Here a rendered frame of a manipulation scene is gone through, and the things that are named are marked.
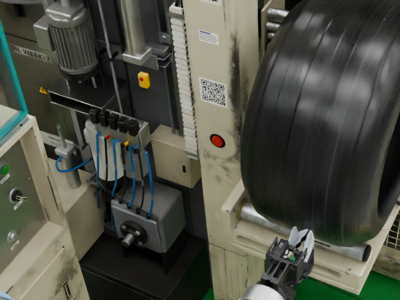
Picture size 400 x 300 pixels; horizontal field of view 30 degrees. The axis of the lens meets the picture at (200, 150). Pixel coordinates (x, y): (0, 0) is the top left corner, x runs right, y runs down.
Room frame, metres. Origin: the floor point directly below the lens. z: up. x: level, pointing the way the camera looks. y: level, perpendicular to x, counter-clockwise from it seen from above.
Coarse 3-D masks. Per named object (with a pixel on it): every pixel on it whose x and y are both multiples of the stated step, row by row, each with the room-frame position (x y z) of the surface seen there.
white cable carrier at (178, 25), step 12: (180, 0) 1.49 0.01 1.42; (180, 12) 1.45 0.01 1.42; (180, 24) 1.45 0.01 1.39; (180, 36) 1.45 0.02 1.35; (180, 48) 1.45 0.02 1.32; (180, 60) 1.45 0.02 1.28; (180, 72) 1.46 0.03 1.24; (180, 84) 1.46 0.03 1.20; (180, 96) 1.46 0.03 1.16; (192, 96) 1.45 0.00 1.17; (192, 108) 1.45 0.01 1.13; (192, 120) 1.45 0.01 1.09; (192, 132) 1.45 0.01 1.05; (192, 144) 1.45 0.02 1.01
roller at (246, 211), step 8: (240, 208) 1.29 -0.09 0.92; (248, 208) 1.28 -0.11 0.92; (240, 216) 1.28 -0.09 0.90; (248, 216) 1.27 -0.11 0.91; (256, 216) 1.26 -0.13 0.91; (264, 224) 1.24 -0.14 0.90; (272, 224) 1.23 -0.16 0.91; (288, 232) 1.20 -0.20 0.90; (304, 240) 1.18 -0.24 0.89; (320, 240) 1.16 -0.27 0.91; (328, 248) 1.15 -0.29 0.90; (336, 248) 1.13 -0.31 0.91; (344, 248) 1.13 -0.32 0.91; (352, 248) 1.12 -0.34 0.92; (360, 248) 1.12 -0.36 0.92; (368, 248) 1.11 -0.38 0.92; (352, 256) 1.11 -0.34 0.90; (360, 256) 1.10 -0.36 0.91; (368, 256) 1.11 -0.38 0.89
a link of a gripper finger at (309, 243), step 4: (308, 232) 1.05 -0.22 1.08; (308, 236) 1.00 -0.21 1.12; (312, 236) 1.04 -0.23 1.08; (308, 240) 1.00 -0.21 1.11; (312, 240) 1.02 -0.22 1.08; (304, 244) 1.02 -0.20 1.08; (308, 244) 1.00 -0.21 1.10; (312, 244) 1.02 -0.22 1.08; (304, 248) 0.99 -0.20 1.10; (308, 248) 1.00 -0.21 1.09; (312, 248) 1.00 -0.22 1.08; (308, 252) 0.99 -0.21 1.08; (308, 256) 0.98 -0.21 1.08; (304, 260) 0.97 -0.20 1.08
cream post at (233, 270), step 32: (192, 0) 1.41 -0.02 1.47; (224, 0) 1.37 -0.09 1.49; (256, 0) 1.46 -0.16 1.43; (192, 32) 1.42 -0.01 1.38; (224, 32) 1.37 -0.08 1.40; (256, 32) 1.45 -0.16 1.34; (192, 64) 1.42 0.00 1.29; (224, 64) 1.38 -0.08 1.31; (256, 64) 1.45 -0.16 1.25; (224, 128) 1.38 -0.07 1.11; (224, 160) 1.39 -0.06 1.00; (224, 192) 1.39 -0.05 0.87; (224, 256) 1.40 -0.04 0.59; (256, 256) 1.42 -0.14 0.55; (224, 288) 1.40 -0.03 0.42
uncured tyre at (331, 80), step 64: (320, 0) 1.36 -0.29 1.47; (384, 0) 1.36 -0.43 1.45; (320, 64) 1.19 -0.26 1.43; (384, 64) 1.15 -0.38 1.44; (256, 128) 1.15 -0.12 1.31; (320, 128) 1.09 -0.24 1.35; (384, 128) 1.07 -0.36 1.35; (256, 192) 1.11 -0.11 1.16; (320, 192) 1.03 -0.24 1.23; (384, 192) 1.28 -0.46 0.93
